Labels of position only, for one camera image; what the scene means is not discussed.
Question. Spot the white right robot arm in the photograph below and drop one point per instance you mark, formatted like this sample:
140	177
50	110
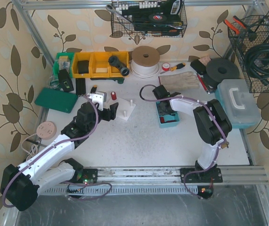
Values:
211	120

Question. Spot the black rectangular case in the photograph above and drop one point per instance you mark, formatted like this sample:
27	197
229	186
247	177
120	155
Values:
199	67

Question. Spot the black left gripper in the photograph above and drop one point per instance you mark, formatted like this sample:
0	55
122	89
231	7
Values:
108	113

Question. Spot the orange handled pliers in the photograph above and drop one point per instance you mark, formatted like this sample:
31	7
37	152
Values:
237	26

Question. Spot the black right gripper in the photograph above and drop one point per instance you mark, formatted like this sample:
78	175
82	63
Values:
161	94

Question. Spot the wire basket with hose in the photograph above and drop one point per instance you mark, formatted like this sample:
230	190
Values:
251	47

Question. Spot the sandpaper sheet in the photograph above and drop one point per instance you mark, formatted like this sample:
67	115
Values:
205	60

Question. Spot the white four-peg base plate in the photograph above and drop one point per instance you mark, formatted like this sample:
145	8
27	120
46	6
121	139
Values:
125	108

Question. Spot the beige work glove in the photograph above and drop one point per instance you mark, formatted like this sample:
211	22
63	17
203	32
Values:
179	82

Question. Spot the white cable spool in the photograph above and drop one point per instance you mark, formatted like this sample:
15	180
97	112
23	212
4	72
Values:
145	62

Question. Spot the small teal parts tray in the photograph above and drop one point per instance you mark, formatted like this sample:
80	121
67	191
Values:
160	112

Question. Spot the black box in bin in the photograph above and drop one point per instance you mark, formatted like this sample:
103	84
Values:
83	66

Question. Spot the round beige sanding disc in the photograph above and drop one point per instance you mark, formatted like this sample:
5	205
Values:
46	130

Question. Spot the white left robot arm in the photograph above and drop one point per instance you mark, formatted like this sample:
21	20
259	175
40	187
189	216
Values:
21	185

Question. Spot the green storage bin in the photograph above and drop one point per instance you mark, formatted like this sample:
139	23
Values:
63	61

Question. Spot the yellow storage bins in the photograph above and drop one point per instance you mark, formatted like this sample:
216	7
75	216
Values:
99	67

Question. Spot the dark grey empty spool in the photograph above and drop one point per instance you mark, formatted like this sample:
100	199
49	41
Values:
220	69

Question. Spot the red white tape roll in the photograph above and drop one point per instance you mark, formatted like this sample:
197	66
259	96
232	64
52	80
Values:
165	66

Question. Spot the wire basket with tools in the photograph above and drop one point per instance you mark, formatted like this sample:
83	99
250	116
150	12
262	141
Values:
149	18

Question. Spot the thin black screwdriver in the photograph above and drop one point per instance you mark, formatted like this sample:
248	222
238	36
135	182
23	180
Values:
93	89

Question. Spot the dark grey pipe fitting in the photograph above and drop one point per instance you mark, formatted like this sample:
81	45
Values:
115	62

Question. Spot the teal clear lid toolbox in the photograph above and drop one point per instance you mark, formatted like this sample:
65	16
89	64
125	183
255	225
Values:
238	103

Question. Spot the black green battery device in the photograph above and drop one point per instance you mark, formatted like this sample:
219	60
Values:
65	81

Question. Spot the black remote-like block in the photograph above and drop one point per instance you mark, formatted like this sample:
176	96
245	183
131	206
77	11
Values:
80	86

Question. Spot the yellow black nut driver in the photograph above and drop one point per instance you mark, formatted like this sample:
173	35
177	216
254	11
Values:
178	66

